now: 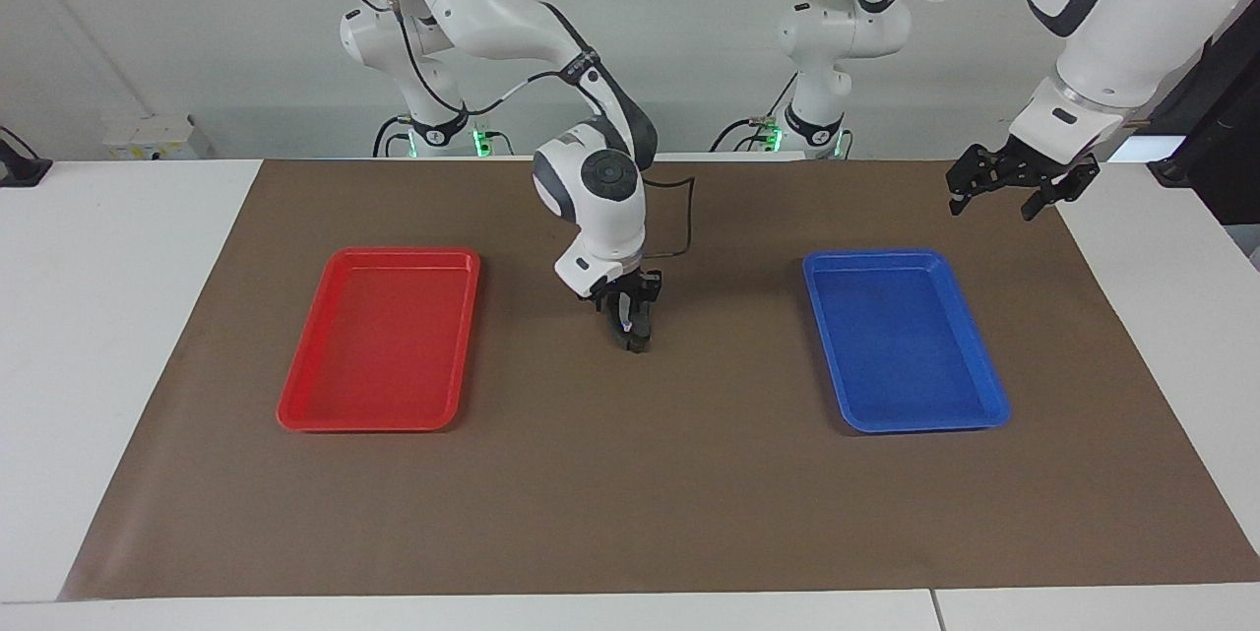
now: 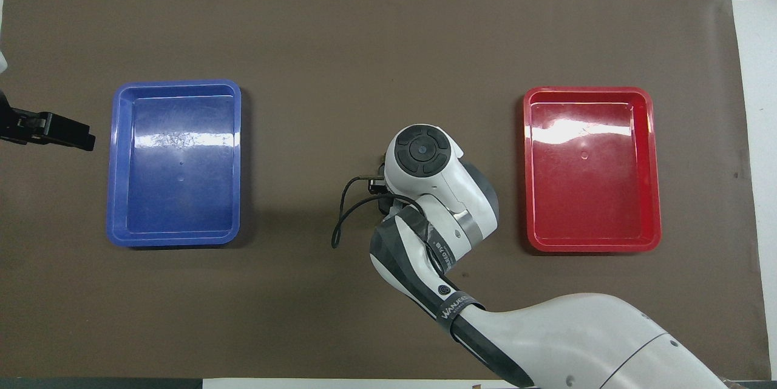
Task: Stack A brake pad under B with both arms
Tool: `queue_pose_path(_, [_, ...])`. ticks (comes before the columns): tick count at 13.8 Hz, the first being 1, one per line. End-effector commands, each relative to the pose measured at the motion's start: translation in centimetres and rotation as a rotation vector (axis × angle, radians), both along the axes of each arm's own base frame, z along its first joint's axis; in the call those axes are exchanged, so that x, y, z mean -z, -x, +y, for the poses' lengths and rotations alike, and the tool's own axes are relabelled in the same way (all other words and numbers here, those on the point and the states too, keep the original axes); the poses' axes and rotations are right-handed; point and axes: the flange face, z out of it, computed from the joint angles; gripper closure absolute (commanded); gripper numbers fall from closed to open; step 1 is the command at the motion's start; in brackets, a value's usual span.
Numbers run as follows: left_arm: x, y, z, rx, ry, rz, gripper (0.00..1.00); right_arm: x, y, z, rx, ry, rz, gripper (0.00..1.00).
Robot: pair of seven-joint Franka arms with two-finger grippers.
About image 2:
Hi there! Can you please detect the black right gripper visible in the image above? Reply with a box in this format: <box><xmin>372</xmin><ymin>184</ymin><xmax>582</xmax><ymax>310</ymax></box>
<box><xmin>368</xmin><ymin>161</ymin><xmax>397</xmax><ymax>215</ymax></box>

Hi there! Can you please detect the brown paper table mat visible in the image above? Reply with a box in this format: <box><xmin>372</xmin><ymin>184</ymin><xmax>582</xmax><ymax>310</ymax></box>
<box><xmin>0</xmin><ymin>0</ymin><xmax>772</xmax><ymax>380</ymax></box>

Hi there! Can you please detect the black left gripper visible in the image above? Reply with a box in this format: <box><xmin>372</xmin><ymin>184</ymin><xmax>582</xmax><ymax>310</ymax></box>
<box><xmin>0</xmin><ymin>90</ymin><xmax>97</xmax><ymax>152</ymax></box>

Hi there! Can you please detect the red plastic tray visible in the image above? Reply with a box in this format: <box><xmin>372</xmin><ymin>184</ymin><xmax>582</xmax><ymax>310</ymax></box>
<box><xmin>523</xmin><ymin>86</ymin><xmax>662</xmax><ymax>253</ymax></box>

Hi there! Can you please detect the blue plastic tray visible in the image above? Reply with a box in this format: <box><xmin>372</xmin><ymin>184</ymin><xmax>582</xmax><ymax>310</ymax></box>
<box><xmin>107</xmin><ymin>79</ymin><xmax>242</xmax><ymax>248</ymax></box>

